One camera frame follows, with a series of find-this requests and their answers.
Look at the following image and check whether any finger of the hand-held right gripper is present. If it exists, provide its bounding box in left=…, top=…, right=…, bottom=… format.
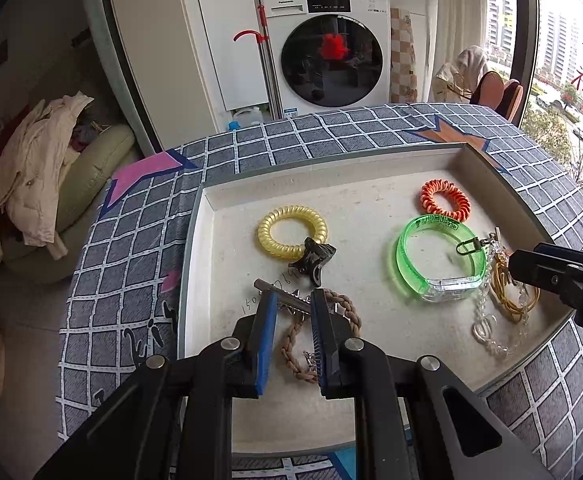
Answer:
left=531, top=243, right=583, bottom=271
left=509, top=251, right=583, bottom=333

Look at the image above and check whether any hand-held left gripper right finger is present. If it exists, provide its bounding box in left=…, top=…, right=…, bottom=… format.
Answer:
left=311, top=289, right=555, bottom=480

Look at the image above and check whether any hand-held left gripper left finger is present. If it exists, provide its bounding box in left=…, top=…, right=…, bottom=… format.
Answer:
left=34, top=292, right=278, bottom=480

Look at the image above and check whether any silver metal hair clip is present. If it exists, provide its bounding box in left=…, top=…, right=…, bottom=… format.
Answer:
left=254, top=278, right=317, bottom=313

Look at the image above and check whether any clear bead chain with clasp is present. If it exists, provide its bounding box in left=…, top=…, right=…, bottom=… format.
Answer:
left=456, top=232, right=529, bottom=358

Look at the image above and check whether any black hair claw clip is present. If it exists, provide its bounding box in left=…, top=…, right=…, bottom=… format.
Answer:
left=288, top=237, right=338, bottom=285

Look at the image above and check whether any green translucent bangle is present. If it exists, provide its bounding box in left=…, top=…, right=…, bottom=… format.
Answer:
left=395, top=214, right=487, bottom=303

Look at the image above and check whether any beige shallow tray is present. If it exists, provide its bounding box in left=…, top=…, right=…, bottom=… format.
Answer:
left=177, top=142, right=583, bottom=458

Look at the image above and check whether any grey checked tablecloth with stars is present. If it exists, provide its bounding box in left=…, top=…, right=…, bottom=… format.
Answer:
left=56, top=102, right=583, bottom=480

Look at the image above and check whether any brown chair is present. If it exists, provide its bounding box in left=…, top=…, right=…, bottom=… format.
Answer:
left=501, top=80, right=525, bottom=123
left=471, top=71, right=507, bottom=111

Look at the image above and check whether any wooden chair with cloth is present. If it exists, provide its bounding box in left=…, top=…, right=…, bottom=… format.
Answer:
left=431, top=62, right=477, bottom=103

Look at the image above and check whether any white cloth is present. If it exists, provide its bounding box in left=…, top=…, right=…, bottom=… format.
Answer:
left=454, top=45, right=489, bottom=78

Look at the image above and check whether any clear plastic jug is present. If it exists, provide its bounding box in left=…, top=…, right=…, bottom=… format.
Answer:
left=228, top=106, right=267, bottom=132

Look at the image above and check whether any cream sofa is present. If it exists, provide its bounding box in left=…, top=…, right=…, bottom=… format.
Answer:
left=1, top=125, right=137, bottom=281

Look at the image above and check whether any beige checkered panel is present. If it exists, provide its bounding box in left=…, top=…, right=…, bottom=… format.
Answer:
left=390, top=7, right=419, bottom=103

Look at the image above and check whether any white curtain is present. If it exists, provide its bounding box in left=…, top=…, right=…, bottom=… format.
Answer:
left=429, top=0, right=487, bottom=101

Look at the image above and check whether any white washing machine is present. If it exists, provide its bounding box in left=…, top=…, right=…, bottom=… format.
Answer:
left=256, top=0, right=392, bottom=118

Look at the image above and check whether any beige jacket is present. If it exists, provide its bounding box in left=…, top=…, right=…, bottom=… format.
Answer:
left=0, top=91, right=94, bottom=261

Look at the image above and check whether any white cabinet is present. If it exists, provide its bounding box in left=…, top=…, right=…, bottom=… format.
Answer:
left=191, top=0, right=272, bottom=131

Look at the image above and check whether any brown braided bracelet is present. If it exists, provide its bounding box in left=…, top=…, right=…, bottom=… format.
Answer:
left=280, top=287, right=362, bottom=386

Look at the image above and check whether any golden cord bracelet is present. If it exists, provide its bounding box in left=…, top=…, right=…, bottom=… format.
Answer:
left=489, top=255, right=541, bottom=323

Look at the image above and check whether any yellow spiral hair tie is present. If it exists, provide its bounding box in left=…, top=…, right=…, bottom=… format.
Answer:
left=257, top=205, right=329, bottom=263

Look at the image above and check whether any orange white spiral hair tie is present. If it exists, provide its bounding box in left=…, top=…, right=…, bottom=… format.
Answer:
left=420, top=178, right=472, bottom=224

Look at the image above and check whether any mop with red handle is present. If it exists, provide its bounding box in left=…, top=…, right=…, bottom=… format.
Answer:
left=234, top=4, right=284, bottom=116

